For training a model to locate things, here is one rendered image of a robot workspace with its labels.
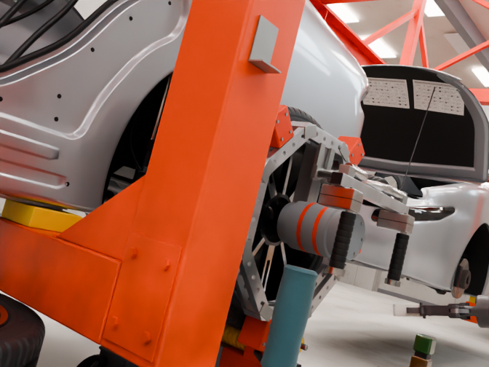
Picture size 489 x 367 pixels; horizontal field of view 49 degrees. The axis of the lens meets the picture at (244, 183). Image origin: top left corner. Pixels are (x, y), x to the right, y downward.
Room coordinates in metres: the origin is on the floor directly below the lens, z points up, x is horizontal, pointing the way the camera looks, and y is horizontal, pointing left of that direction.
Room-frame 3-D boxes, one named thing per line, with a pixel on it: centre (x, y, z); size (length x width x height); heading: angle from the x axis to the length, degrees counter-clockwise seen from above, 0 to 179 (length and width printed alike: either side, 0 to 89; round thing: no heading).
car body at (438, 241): (6.01, -2.21, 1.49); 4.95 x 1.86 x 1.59; 141
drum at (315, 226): (1.49, -0.23, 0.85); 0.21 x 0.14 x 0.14; 51
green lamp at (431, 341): (1.30, -0.51, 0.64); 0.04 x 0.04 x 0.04; 51
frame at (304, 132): (1.54, -0.18, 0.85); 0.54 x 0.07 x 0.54; 141
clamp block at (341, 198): (1.28, -0.23, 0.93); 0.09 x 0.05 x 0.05; 51
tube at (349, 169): (1.38, -0.21, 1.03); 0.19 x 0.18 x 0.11; 51
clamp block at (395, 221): (1.54, -0.44, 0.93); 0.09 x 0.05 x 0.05; 51
